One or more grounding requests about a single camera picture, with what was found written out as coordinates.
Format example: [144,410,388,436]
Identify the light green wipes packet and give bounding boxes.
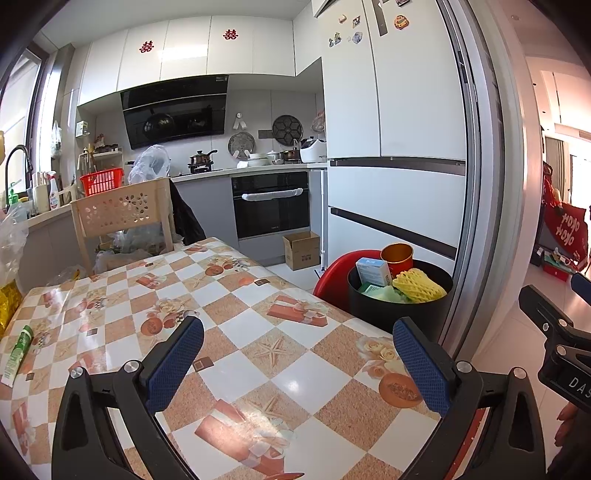
[358,282,413,304]

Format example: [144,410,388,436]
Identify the round silver steamer rack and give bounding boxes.
[228,131,256,161]

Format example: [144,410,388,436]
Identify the white spray bottle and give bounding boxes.
[46,171,61,210]

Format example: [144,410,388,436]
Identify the group of fridge magnets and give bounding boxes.
[328,0,411,47]

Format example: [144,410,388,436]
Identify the white bowl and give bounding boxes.
[237,152,273,169]

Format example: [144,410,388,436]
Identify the black cloth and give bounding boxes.
[168,179,207,247]

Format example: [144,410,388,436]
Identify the red plastic basket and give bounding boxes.
[79,167,125,197]

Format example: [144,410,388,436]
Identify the round black divided tray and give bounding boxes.
[271,114,302,145]

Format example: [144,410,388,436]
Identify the white refrigerator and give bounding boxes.
[311,0,467,278]

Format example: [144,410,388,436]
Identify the black built-in oven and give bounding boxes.
[231,171,311,241]

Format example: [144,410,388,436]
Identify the black cooking pot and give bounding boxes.
[188,148,219,172]

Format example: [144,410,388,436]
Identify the black range hood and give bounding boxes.
[120,75,230,151]

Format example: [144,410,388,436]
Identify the grey base cabinet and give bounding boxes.
[173,175,241,247]

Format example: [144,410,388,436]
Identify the crumpled clear plastic bag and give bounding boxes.
[128,144,172,185]

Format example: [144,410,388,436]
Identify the grey sliding door frame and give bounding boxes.
[438,0,527,365]

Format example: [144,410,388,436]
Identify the black kitchen faucet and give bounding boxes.
[4,144,34,206]

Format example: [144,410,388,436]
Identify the white upper cabinets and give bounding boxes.
[76,16,324,107]

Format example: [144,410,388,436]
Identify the black trash bin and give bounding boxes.
[347,258,454,344]

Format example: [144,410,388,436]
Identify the small blue white box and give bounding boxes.
[355,257,393,288]

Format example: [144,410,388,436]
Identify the red paper cup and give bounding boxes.
[380,243,415,276]

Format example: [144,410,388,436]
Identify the gold foil bag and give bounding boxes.
[0,279,24,340]

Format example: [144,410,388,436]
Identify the red plastic stool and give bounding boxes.
[313,250,384,311]

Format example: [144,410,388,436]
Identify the white condiment shelf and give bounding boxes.
[76,134,125,174]

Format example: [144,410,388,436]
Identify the person's right hand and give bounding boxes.
[555,405,579,446]

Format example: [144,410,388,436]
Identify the clear bag with yellow item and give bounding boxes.
[46,265,90,287]

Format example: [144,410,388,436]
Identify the white rice cooker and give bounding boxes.
[299,137,328,164]

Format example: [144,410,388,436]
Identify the yellow foam fruit net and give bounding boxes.
[392,268,448,304]

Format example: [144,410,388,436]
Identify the pile of plastic bags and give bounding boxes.
[93,226,167,273]

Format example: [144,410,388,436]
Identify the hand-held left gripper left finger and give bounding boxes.
[52,316,205,480]

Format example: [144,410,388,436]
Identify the red printed gift bag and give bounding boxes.
[540,161,591,273]

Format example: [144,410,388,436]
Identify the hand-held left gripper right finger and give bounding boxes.
[392,316,556,480]

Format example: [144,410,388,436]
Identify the brown cardboard box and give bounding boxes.
[283,231,321,271]

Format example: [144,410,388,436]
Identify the green tube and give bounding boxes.
[0,324,34,387]

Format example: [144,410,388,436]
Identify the large clear plastic bag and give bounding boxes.
[0,200,31,287]

